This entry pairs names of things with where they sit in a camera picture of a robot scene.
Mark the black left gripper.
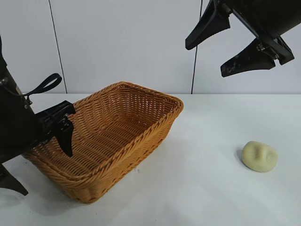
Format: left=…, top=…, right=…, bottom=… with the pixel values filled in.
left=0, top=80, right=76, bottom=196

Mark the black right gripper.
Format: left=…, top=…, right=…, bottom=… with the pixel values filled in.
left=185, top=0, right=301, bottom=77

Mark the tan woven wicker basket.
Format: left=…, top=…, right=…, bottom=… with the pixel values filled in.
left=22, top=81, right=184, bottom=204

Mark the pale yellow egg yolk pastry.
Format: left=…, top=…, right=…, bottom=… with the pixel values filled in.
left=242, top=140, right=278, bottom=173

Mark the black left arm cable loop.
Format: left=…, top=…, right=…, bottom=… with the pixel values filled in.
left=23, top=73, right=63, bottom=97

